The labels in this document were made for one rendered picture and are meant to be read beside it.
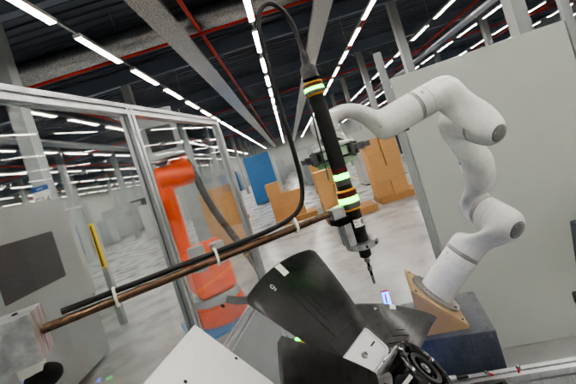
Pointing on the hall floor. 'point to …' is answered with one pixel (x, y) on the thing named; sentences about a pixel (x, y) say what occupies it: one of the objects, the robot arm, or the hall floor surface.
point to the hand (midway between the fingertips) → (333, 153)
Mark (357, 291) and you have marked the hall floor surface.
